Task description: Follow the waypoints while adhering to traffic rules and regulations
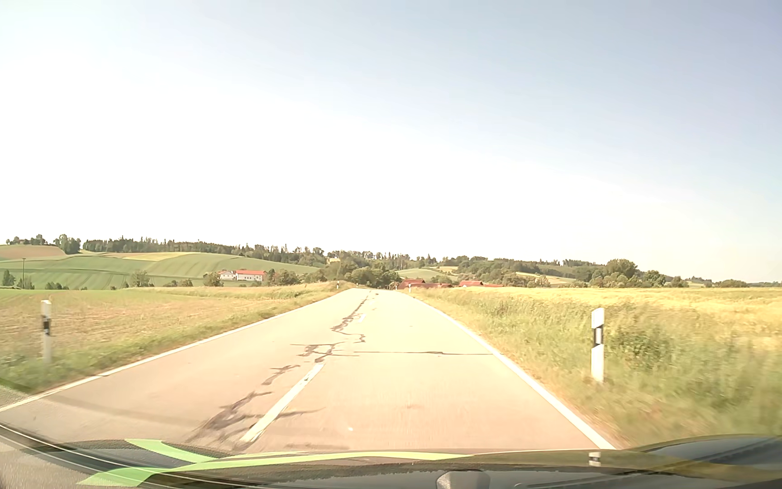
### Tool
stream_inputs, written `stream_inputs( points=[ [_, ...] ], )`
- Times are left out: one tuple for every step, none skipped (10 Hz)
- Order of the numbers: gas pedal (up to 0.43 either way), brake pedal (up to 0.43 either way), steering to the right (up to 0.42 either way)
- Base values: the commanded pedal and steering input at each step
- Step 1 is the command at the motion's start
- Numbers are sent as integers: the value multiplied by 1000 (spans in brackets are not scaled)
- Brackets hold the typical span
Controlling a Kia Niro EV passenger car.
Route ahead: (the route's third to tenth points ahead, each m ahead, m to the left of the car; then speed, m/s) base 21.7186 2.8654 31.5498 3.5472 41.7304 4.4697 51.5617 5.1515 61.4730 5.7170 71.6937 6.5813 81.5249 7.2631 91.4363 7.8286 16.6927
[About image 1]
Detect green hillside fields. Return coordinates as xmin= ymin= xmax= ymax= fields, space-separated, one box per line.
xmin=0 ymin=244 xmax=320 ymax=290

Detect mown grass field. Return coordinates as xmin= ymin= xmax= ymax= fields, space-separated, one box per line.
xmin=0 ymin=281 xmax=351 ymax=393

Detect yellow grain field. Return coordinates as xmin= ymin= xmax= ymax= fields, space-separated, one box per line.
xmin=407 ymin=285 xmax=782 ymax=446

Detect grey asphalt road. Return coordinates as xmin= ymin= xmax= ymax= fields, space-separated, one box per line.
xmin=0 ymin=288 xmax=615 ymax=457

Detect wood on hill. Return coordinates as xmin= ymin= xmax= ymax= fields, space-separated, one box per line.
xmin=0 ymin=234 xmax=782 ymax=289

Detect red-roofed farm buildings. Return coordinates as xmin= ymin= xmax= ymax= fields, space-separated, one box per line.
xmin=396 ymin=278 xmax=505 ymax=291

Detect car's own bonnet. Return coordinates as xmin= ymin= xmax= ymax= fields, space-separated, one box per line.
xmin=0 ymin=416 xmax=782 ymax=489

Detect white marker post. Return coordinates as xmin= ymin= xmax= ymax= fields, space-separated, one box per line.
xmin=40 ymin=299 xmax=53 ymax=364
xmin=590 ymin=307 xmax=606 ymax=383

